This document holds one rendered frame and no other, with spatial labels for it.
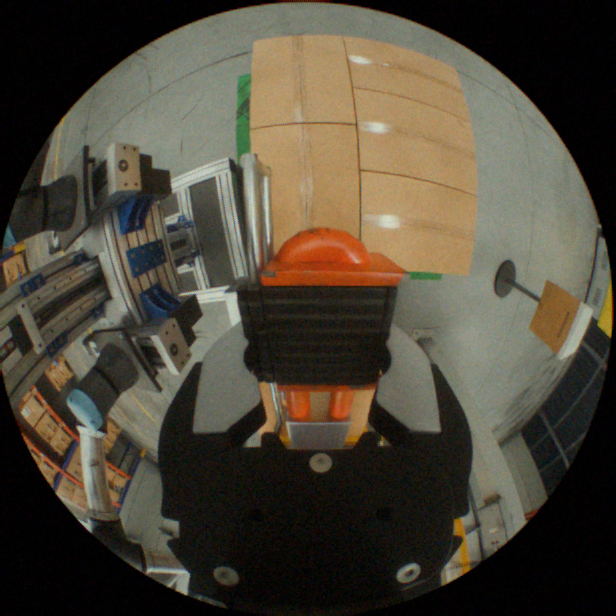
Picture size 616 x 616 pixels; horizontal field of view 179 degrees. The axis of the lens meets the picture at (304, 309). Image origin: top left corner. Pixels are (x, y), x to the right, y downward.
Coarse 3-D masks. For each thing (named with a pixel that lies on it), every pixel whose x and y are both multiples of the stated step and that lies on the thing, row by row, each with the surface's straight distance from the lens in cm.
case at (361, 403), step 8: (264, 384) 56; (264, 392) 59; (360, 392) 59; (368, 392) 60; (264, 400) 62; (360, 400) 62; (368, 400) 63; (272, 408) 65; (352, 408) 65; (360, 408) 66; (368, 408) 67; (272, 416) 69; (352, 416) 69; (360, 416) 70; (272, 424) 74; (352, 424) 74; (360, 424) 76; (352, 432) 80; (360, 432) 82
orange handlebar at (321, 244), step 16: (288, 240) 11; (304, 240) 10; (320, 240) 10; (336, 240) 10; (352, 240) 11; (288, 256) 10; (304, 256) 10; (320, 256) 10; (336, 256) 10; (352, 256) 10; (368, 256) 11; (288, 400) 18; (304, 400) 17; (336, 400) 17; (352, 400) 18; (304, 416) 20; (336, 416) 20
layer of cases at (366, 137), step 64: (256, 64) 109; (320, 64) 104; (384, 64) 114; (256, 128) 87; (320, 128) 83; (384, 128) 89; (448, 128) 109; (320, 192) 76; (384, 192) 81; (448, 192) 97; (448, 256) 99
